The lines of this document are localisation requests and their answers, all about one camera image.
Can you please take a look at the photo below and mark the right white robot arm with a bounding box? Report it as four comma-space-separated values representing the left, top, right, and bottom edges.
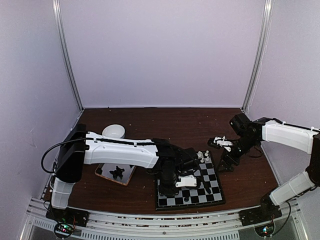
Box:
212, 113, 320, 221

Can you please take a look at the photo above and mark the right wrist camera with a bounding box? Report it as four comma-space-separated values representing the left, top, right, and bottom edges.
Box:
207, 136, 233, 152

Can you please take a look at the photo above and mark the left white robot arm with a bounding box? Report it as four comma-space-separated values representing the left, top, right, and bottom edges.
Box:
51, 124, 199, 222

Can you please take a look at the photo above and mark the wooden rimmed black tray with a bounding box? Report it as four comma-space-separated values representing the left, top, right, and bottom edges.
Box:
94, 163, 136, 186

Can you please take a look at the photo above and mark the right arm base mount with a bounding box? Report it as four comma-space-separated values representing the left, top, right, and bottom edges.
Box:
238, 207, 282, 239

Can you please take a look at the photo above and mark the aluminium front rail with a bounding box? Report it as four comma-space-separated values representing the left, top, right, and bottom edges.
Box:
19, 198, 310, 240

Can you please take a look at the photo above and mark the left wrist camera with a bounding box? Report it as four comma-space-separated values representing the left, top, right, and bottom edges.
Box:
175, 175, 199, 188

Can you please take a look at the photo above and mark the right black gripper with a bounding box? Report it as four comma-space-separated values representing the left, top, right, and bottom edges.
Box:
215, 135, 258, 173

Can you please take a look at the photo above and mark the white ceramic bowl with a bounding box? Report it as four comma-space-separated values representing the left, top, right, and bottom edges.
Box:
102, 124, 126, 139

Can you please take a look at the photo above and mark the aluminium frame post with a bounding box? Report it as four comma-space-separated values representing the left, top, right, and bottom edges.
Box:
52, 0, 84, 112
241, 0, 274, 114

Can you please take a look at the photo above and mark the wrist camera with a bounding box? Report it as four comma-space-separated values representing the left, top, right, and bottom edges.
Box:
175, 175, 199, 188
207, 136, 233, 152

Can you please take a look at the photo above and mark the right aluminium frame post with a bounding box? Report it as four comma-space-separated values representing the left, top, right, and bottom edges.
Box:
241, 0, 274, 114

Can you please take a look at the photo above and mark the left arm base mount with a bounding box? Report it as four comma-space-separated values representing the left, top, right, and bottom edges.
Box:
45, 206, 90, 239

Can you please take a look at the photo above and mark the left aluminium frame post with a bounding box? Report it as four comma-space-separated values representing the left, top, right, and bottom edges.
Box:
52, 0, 84, 112

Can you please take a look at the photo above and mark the black grey chessboard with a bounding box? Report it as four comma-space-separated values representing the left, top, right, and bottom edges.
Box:
154, 150, 226, 211

